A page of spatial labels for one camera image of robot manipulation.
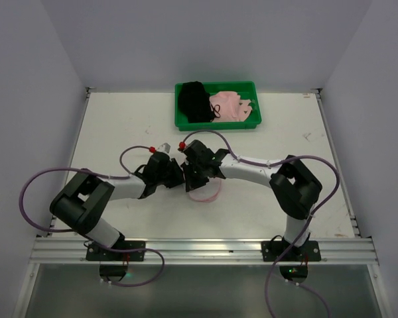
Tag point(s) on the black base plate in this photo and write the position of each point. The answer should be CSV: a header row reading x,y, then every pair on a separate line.
x,y
122,251
272,249

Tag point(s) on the green plastic tray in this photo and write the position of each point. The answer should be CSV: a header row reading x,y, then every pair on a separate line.
x,y
246,89

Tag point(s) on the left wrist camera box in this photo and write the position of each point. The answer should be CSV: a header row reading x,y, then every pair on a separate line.
x,y
164,148

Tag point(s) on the pink bra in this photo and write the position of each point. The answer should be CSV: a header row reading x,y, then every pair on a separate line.
x,y
228,107

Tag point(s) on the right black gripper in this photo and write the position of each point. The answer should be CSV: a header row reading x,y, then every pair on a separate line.
x,y
192,170

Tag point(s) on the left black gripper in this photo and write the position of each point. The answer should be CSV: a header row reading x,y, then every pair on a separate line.
x,y
172,171

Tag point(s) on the aluminium mounting rail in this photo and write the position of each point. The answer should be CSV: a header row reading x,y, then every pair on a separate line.
x,y
66,250

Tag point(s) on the black bra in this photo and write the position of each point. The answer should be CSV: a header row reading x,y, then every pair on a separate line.
x,y
194,102

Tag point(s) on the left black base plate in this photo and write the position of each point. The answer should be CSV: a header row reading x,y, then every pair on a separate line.
x,y
122,251

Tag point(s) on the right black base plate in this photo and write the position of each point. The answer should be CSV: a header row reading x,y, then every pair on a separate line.
x,y
272,249

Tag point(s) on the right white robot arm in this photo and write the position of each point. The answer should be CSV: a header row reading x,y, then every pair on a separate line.
x,y
294,186

